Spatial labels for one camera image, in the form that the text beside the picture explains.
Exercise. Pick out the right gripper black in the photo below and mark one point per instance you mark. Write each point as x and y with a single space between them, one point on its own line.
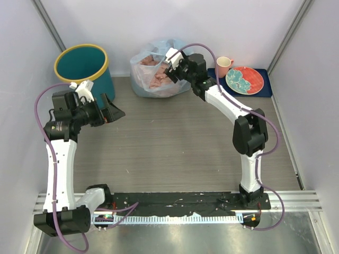
171 76

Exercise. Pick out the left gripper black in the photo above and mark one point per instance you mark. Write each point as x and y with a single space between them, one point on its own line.
114 113

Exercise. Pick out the teal trash bin yellow rim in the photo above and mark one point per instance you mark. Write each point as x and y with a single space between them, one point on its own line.
86 62

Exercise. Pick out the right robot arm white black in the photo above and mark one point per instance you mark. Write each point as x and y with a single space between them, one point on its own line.
250 131

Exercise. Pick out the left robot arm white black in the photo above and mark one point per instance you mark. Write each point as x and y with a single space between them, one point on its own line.
61 211

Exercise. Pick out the plastic bag with pink trash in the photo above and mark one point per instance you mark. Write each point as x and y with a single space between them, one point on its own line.
147 71

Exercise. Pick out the pink ceramic mug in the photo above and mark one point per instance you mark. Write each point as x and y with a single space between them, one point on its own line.
223 66

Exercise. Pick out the red blue floral plate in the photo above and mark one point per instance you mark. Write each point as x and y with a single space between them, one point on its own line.
244 80

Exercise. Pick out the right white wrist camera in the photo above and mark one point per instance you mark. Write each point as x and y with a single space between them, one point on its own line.
173 57

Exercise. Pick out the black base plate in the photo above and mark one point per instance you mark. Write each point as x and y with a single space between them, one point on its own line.
179 204

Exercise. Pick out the white slotted cable duct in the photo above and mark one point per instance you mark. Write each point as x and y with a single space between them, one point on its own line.
106 219

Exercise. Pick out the aluminium frame rail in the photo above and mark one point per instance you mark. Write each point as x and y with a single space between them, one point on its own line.
294 201

